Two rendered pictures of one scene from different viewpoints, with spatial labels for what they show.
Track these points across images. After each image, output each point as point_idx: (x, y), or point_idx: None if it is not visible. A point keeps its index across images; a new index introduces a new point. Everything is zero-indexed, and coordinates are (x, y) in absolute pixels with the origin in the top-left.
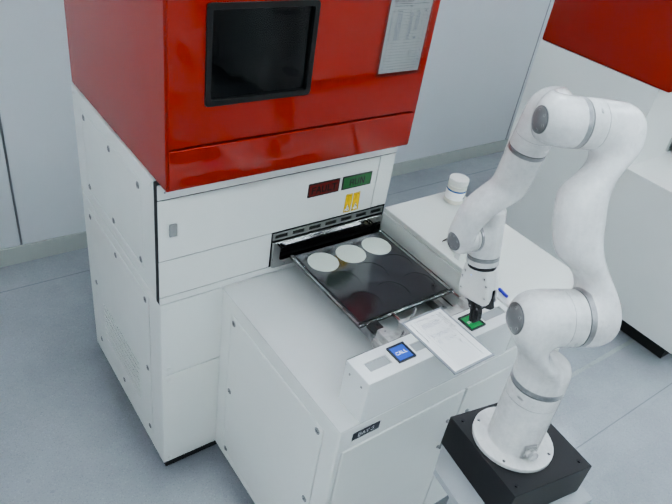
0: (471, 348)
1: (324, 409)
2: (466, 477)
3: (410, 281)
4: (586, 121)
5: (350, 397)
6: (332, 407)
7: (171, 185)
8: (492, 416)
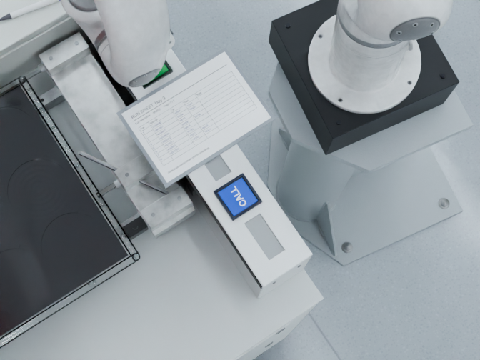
0: (216, 81)
1: (282, 321)
2: (380, 131)
3: (3, 151)
4: None
5: (281, 281)
6: (277, 308)
7: None
8: (355, 81)
